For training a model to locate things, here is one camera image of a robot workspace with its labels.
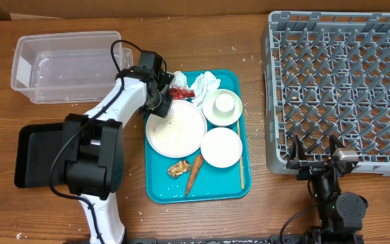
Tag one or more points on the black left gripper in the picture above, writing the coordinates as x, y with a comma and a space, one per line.
164, 110

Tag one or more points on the teal plastic tray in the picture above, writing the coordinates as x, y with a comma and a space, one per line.
212, 183

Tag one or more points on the orange carrot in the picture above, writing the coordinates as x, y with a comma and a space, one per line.
197, 164

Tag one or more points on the large pink plate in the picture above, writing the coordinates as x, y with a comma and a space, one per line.
180, 133

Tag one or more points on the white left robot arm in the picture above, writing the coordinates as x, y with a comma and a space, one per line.
89, 166

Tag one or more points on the wooden chopstick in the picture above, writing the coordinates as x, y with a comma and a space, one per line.
240, 161

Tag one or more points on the small pink bowl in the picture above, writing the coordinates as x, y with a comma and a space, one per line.
221, 147

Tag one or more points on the pale green bowl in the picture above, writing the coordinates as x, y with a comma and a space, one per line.
219, 119

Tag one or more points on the brown walnut food scrap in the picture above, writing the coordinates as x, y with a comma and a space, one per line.
179, 168

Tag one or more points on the grey dishwasher rack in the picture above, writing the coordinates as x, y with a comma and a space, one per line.
327, 73

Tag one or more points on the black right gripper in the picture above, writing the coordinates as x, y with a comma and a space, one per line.
309, 167

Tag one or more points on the red snack wrapper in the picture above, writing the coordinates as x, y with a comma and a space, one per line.
180, 93

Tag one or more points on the clear plastic bin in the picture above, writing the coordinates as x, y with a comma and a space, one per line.
64, 67

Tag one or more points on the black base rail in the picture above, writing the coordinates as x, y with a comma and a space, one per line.
274, 239

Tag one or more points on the white paper cup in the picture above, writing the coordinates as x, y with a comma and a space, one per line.
224, 104

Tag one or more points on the black tray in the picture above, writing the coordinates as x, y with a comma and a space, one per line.
38, 145

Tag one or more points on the crumpled white tissue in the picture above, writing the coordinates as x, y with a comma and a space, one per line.
204, 83
179, 80

